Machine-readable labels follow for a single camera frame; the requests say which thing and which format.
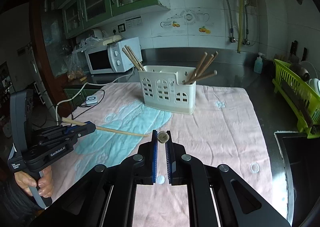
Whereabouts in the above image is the white electric kettle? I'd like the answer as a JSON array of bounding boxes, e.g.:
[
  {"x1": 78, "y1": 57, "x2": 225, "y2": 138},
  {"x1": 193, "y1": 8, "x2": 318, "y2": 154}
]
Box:
[{"x1": 88, "y1": 28, "x2": 105, "y2": 40}]

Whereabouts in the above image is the dark wooden chopstick short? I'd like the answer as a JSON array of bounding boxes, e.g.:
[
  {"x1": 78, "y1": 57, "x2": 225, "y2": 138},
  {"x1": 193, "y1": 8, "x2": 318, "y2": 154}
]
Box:
[{"x1": 157, "y1": 131, "x2": 170, "y2": 144}]

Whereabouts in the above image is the soap dispenser bottle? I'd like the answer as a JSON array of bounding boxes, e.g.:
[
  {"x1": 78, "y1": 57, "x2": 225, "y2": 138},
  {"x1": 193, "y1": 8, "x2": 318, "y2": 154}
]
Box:
[{"x1": 253, "y1": 52, "x2": 265, "y2": 74}]

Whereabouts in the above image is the white plastic utensil holder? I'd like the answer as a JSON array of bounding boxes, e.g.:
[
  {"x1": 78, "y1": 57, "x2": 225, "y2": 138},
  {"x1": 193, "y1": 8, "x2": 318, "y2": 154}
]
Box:
[{"x1": 138, "y1": 65, "x2": 196, "y2": 114}]

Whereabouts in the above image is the person's left hand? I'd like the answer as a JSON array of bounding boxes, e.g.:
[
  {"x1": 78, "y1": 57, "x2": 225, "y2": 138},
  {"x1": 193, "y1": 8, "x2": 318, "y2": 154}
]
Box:
[{"x1": 14, "y1": 166, "x2": 54, "y2": 198}]

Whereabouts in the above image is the steel sink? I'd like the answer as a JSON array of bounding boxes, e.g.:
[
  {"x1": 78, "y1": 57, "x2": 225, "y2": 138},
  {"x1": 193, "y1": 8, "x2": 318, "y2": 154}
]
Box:
[{"x1": 274, "y1": 131, "x2": 319, "y2": 226}]

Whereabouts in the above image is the yellow gas hose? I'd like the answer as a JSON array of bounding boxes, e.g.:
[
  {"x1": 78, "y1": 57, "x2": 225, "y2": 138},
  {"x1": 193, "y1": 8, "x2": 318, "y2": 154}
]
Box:
[{"x1": 236, "y1": 0, "x2": 245, "y2": 54}]

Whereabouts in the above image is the white microwave oven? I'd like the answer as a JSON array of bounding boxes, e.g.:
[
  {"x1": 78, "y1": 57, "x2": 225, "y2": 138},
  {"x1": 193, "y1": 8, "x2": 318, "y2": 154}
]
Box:
[{"x1": 85, "y1": 37, "x2": 143, "y2": 74}]

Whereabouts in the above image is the chopstick in holder right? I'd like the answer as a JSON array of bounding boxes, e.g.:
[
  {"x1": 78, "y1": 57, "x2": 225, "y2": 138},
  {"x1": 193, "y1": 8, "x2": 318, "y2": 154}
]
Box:
[{"x1": 196, "y1": 51, "x2": 219, "y2": 76}]

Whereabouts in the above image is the white timer device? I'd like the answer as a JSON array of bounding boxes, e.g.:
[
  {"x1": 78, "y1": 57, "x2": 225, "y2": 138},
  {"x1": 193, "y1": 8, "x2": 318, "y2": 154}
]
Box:
[{"x1": 85, "y1": 95, "x2": 98, "y2": 106}]

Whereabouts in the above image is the clear plastic bag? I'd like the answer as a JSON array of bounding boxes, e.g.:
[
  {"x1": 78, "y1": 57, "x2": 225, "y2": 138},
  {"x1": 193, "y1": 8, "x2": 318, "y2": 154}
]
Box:
[{"x1": 67, "y1": 37, "x2": 103, "y2": 81}]

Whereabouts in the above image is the black sleeved forearm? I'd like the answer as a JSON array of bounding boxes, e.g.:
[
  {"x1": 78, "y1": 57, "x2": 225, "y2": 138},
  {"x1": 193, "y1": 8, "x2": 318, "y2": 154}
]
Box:
[{"x1": 1, "y1": 177, "x2": 42, "y2": 226}]

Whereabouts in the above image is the green dish rack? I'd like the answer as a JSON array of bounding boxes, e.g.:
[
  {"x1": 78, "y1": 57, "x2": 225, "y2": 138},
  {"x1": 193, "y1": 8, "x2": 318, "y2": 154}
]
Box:
[{"x1": 272, "y1": 59, "x2": 319, "y2": 138}]

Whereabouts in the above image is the white power cable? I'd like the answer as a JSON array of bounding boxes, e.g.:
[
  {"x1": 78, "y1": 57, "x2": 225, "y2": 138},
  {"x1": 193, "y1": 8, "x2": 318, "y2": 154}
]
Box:
[{"x1": 55, "y1": 69, "x2": 137, "y2": 125}]

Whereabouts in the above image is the pink and blue towel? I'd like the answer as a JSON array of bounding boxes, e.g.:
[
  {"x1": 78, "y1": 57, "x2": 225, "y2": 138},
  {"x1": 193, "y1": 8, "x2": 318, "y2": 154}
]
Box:
[{"x1": 48, "y1": 81, "x2": 288, "y2": 227}]

